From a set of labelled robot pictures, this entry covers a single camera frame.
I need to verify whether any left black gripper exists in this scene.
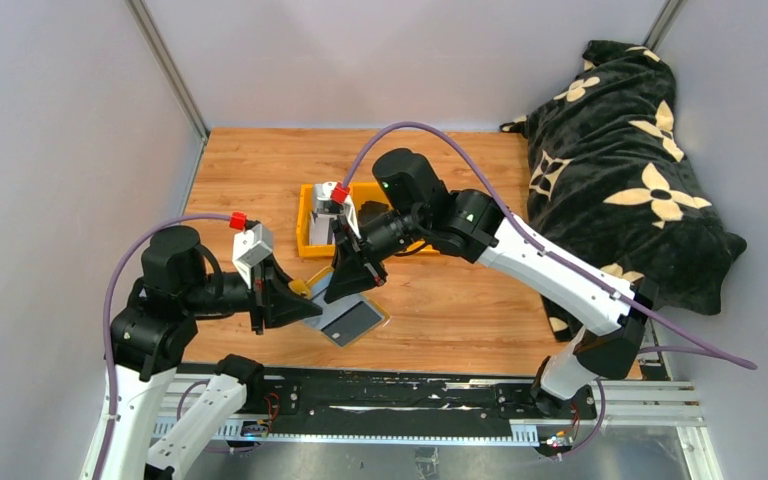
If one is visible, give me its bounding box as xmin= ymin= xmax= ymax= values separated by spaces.
xmin=185 ymin=248 xmax=325 ymax=331

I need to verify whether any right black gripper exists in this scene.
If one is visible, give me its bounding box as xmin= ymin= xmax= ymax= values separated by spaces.
xmin=323 ymin=208 xmax=427 ymax=303

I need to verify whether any yellow leather card holder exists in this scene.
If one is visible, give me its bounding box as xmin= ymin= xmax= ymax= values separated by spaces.
xmin=290 ymin=267 xmax=391 ymax=343

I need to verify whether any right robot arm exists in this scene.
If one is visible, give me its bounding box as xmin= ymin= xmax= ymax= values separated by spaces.
xmin=323 ymin=148 xmax=650 ymax=418

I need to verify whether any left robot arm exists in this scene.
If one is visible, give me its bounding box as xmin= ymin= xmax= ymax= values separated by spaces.
xmin=82 ymin=215 xmax=321 ymax=479

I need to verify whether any black floral blanket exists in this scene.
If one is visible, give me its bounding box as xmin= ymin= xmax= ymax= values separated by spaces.
xmin=500 ymin=40 xmax=747 ymax=316

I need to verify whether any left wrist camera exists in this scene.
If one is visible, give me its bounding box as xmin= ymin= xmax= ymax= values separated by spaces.
xmin=231 ymin=223 xmax=274 ymax=287

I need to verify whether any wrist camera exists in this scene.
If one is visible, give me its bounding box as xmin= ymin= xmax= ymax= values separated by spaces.
xmin=308 ymin=182 xmax=360 ymax=246
xmin=231 ymin=223 xmax=274 ymax=287

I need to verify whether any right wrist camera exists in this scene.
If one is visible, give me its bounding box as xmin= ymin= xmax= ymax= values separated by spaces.
xmin=308 ymin=182 xmax=360 ymax=246

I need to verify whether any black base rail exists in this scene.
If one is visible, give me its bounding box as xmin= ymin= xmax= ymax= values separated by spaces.
xmin=201 ymin=366 xmax=599 ymax=439

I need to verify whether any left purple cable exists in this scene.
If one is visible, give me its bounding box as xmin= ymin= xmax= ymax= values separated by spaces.
xmin=92 ymin=211 xmax=249 ymax=480

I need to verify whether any purple cable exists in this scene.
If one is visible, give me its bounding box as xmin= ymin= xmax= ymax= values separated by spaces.
xmin=330 ymin=121 xmax=758 ymax=458
xmin=92 ymin=211 xmax=249 ymax=480

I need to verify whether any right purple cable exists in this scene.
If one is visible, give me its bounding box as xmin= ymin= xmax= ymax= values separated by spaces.
xmin=330 ymin=121 xmax=758 ymax=458

